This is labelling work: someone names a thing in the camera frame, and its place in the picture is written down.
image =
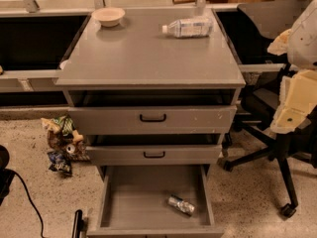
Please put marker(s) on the grey drawer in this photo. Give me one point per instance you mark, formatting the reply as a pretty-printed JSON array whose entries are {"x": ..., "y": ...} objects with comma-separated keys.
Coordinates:
[
  {"x": 153, "y": 155},
  {"x": 152, "y": 120},
  {"x": 134, "y": 203}
]

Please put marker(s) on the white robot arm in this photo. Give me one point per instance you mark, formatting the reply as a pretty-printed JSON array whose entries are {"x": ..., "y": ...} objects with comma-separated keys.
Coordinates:
[{"x": 302, "y": 42}]

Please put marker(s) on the beige paper bowl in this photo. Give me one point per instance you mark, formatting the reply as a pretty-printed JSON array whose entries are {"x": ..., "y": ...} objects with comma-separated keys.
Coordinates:
[{"x": 108, "y": 17}]

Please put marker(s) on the clear plastic water bottle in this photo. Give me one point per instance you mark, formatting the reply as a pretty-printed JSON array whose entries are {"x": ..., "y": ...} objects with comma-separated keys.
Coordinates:
[{"x": 197, "y": 27}]

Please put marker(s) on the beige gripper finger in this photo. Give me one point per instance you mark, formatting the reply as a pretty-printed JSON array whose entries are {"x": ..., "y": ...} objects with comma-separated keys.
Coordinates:
[
  {"x": 297, "y": 99},
  {"x": 279, "y": 46}
]

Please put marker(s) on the blue snack bag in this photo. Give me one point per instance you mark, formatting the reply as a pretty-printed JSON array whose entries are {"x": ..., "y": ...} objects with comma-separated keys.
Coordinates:
[{"x": 59, "y": 162}]

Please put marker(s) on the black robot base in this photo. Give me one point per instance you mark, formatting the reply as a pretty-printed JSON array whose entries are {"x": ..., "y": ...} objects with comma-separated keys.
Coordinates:
[{"x": 6, "y": 175}]

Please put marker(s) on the black office chair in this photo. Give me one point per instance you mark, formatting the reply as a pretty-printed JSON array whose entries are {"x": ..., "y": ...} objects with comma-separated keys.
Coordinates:
[{"x": 251, "y": 31}]

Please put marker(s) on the grey middle drawer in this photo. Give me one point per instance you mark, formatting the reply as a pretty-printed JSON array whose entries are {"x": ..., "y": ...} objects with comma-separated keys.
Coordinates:
[{"x": 153, "y": 155}]

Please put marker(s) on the silver blue redbull can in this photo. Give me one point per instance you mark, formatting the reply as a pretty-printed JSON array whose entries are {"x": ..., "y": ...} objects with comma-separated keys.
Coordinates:
[{"x": 181, "y": 205}]

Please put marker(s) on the black handle bar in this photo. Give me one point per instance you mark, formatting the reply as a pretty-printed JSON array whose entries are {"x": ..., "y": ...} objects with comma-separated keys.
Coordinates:
[{"x": 77, "y": 224}]

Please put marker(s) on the wooden stick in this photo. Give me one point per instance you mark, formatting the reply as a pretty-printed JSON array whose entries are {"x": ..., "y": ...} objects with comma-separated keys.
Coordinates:
[{"x": 183, "y": 1}]

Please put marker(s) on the grey top drawer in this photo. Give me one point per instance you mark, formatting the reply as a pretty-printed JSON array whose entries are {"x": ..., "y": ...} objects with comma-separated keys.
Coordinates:
[{"x": 152, "y": 120}]

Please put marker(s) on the grey bottom drawer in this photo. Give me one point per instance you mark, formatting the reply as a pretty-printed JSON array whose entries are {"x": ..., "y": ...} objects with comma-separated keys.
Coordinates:
[{"x": 134, "y": 203}]

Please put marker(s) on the brown snack bag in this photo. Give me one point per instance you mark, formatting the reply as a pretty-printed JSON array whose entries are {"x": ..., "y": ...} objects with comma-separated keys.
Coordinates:
[{"x": 72, "y": 145}]

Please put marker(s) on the green snack bag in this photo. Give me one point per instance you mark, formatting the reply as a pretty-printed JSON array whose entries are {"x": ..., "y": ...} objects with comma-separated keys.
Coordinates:
[{"x": 62, "y": 125}]

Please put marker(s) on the grey drawer cabinet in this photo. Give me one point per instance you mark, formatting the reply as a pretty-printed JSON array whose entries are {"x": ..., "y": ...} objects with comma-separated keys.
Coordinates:
[{"x": 136, "y": 65}]

